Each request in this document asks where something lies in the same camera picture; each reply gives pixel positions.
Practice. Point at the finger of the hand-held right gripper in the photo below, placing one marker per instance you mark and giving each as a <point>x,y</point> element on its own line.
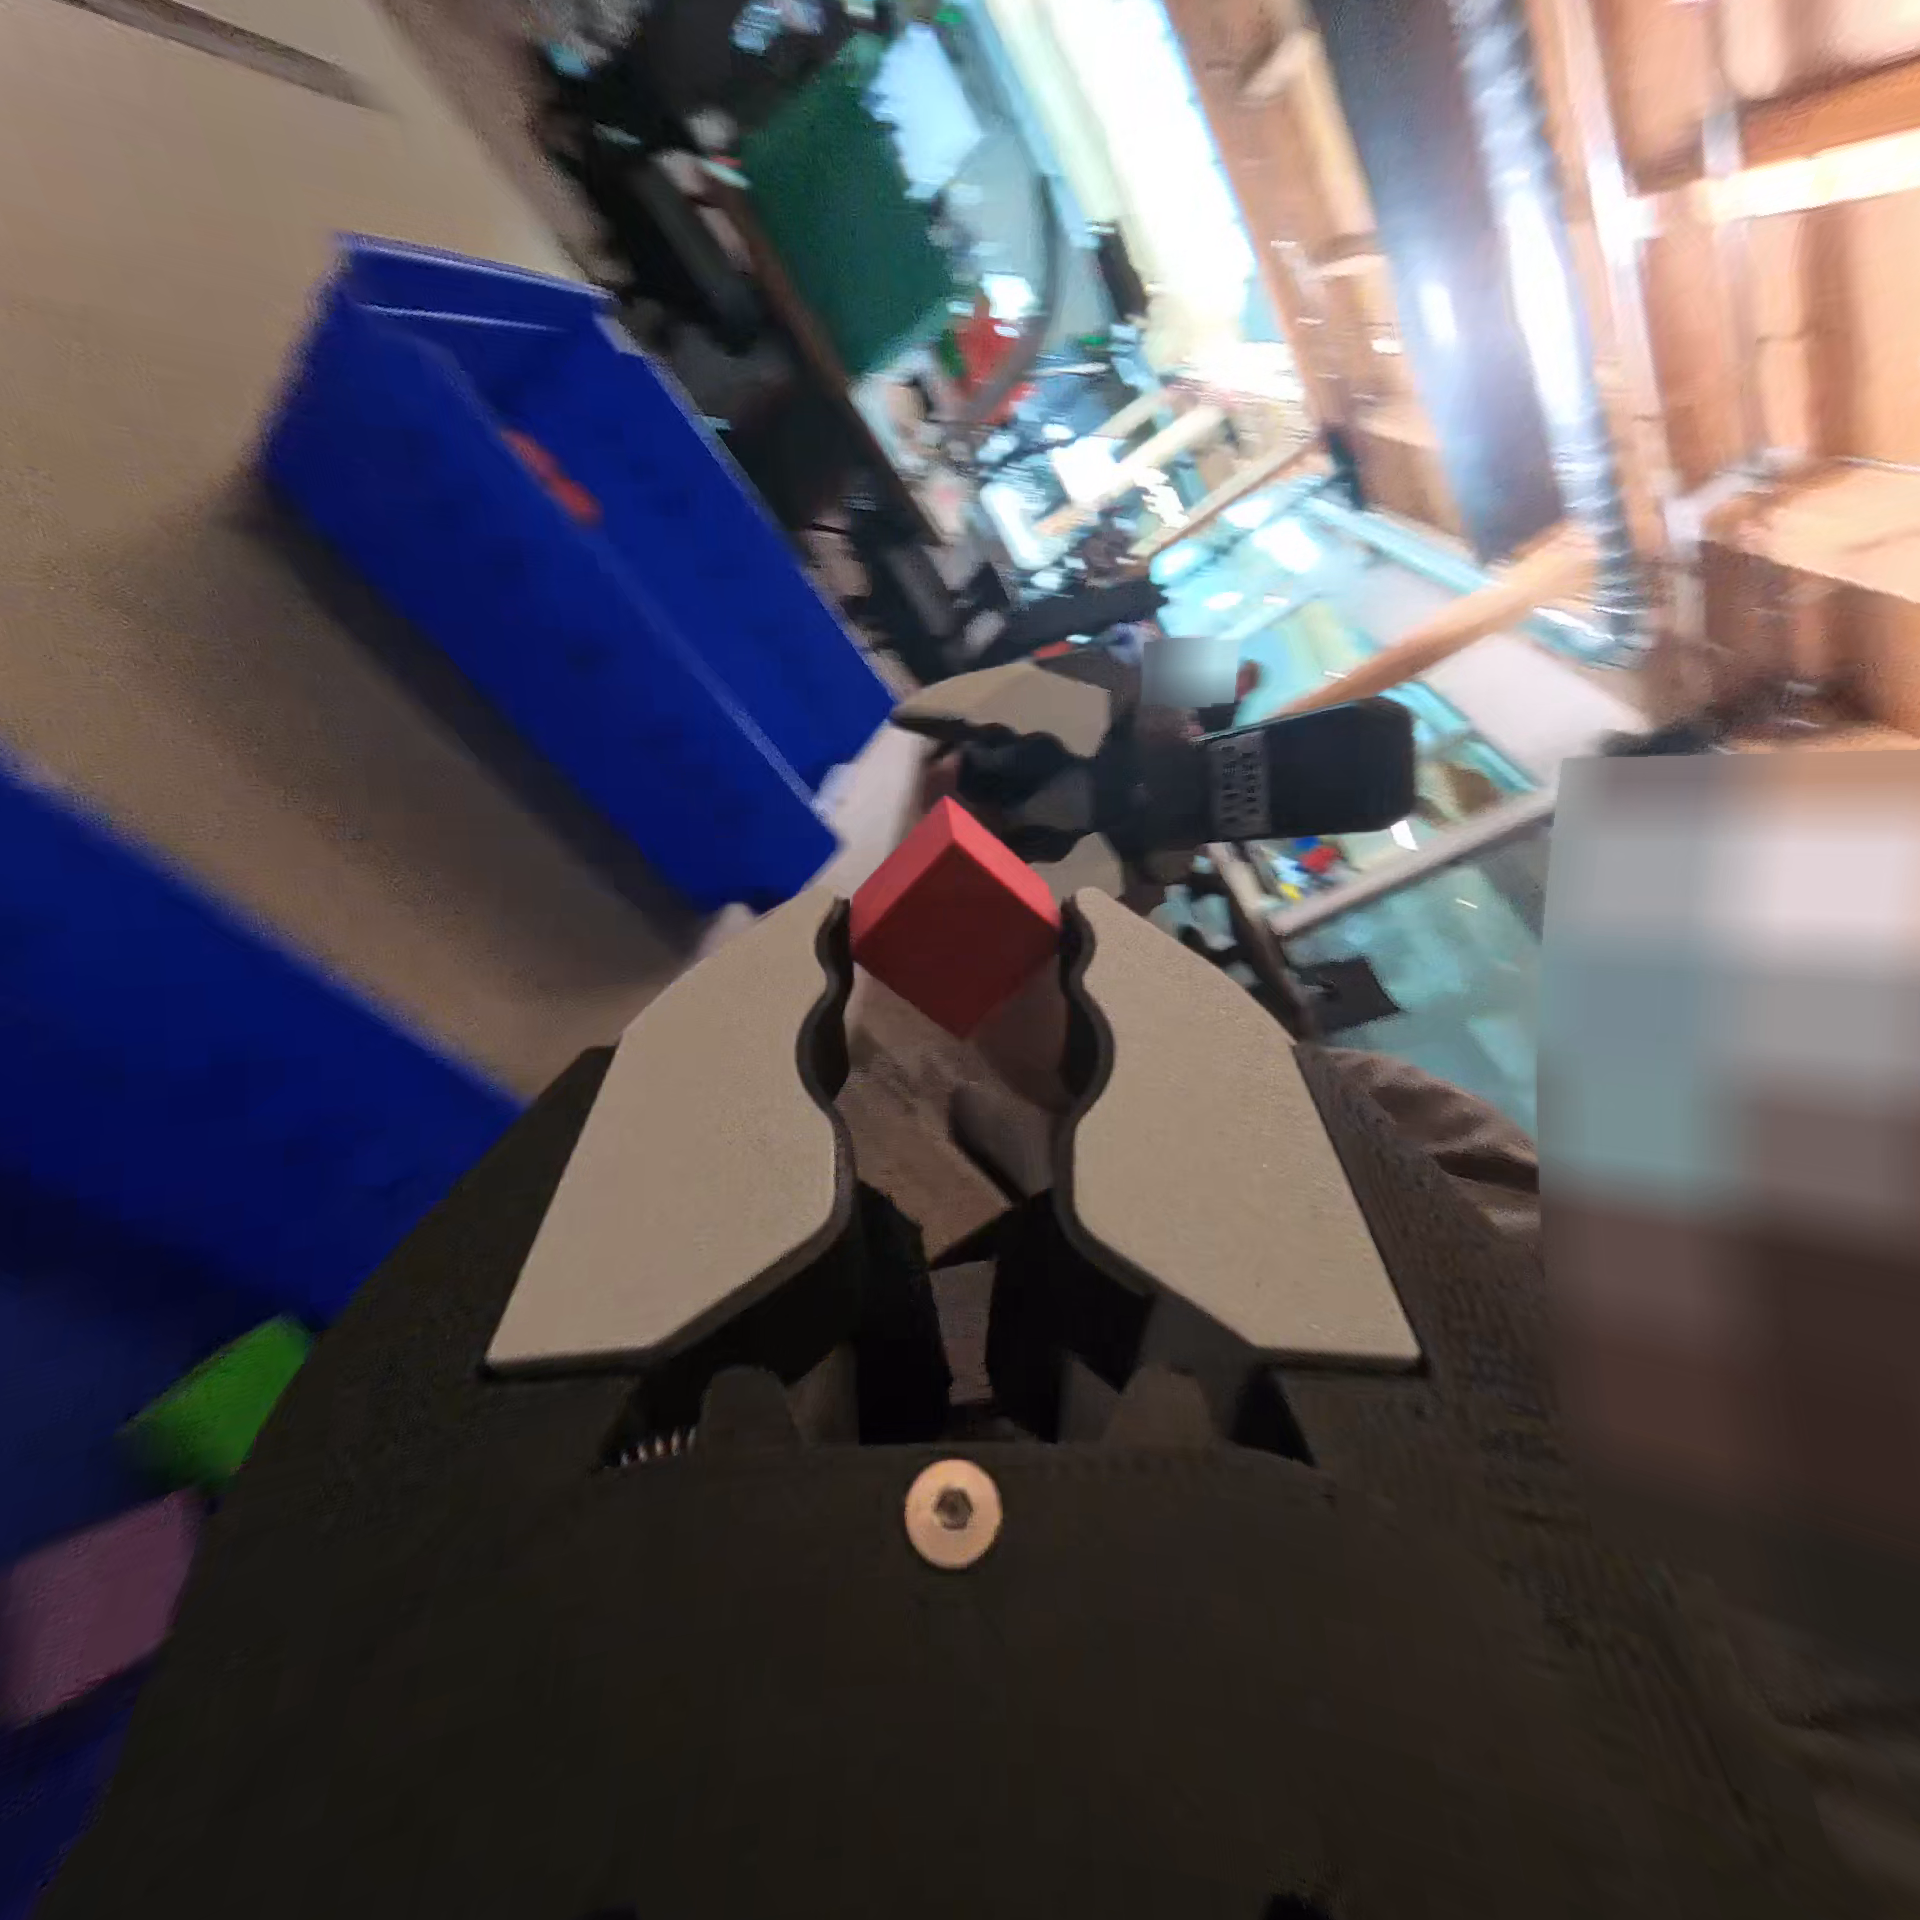
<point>1086,872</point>
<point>1019,700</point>

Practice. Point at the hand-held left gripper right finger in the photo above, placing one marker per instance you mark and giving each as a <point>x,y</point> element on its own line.
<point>1234,1186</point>

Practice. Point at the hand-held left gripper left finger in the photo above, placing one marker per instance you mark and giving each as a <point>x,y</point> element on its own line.
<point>676,1171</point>

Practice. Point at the red cube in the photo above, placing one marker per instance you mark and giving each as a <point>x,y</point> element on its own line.
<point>555,479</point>
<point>955,914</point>

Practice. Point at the blue plastic bin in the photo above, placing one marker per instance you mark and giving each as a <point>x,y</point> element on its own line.
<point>195,1050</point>
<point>571,645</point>

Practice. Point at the green cube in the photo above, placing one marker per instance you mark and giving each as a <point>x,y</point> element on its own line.
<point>218,1412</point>

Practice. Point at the green partition board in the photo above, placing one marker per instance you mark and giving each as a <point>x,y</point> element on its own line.
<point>848,210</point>

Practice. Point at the purple cube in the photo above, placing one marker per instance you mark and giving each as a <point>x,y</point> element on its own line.
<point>89,1613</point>

